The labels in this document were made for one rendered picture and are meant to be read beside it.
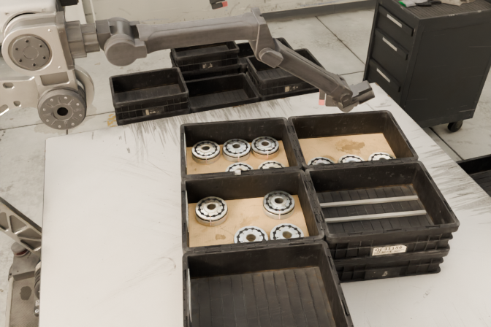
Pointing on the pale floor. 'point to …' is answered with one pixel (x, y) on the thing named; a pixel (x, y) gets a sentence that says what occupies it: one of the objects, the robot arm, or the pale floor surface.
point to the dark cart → (431, 53)
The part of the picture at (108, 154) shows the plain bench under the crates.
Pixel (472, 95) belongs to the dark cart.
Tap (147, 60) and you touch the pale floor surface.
